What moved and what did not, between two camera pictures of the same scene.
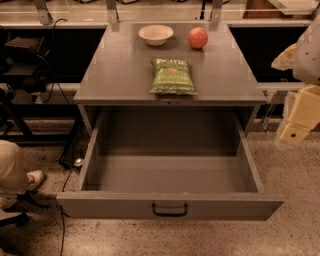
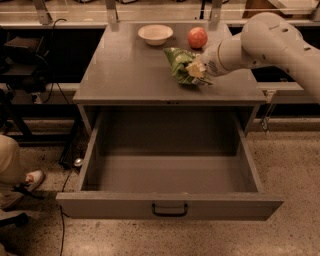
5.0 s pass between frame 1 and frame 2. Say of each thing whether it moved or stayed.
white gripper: moved
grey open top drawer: stayed
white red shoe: stayed
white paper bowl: stayed
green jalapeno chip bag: moved
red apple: stayed
